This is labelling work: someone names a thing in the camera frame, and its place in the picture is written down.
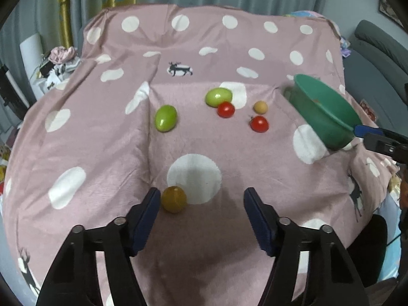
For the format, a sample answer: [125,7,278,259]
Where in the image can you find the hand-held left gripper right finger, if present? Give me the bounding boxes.
[243,187,370,306]

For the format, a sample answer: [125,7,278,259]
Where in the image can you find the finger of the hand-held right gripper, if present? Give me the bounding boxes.
[353,125,408,139]
[364,133,408,164]

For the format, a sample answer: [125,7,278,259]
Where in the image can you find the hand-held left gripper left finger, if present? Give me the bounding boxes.
[36,187,161,306]

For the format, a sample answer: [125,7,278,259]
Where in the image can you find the green plastic bowl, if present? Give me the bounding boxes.
[283,74,363,151]

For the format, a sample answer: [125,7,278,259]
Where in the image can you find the red cherry tomato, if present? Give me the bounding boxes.
[249,115,270,133]
[217,101,236,118]

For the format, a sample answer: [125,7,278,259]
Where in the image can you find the green jujube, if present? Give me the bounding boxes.
[155,105,178,132]
[205,87,233,108]

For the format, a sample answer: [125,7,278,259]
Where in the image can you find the grey sofa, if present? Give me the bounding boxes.
[342,19,408,131]

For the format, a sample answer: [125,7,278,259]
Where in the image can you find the pastel crumpled cloth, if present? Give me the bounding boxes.
[339,36,351,58]

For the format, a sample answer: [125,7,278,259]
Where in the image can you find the pastel pillow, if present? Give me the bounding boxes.
[284,10,329,18]

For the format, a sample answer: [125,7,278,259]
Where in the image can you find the pink polka dot blanket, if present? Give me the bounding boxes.
[0,4,396,306]

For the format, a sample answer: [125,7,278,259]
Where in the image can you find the pile of clothes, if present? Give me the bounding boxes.
[38,46,82,91]

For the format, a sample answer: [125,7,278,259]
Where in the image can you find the white paper roll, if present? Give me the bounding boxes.
[20,33,43,80]

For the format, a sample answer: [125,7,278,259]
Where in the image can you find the gold hoop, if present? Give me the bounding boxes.
[57,0,75,50]

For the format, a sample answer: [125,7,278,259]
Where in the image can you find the framed wall picture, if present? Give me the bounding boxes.
[378,0,405,28]

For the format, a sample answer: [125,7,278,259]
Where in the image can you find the black cordless vacuum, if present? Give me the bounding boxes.
[0,64,29,118]

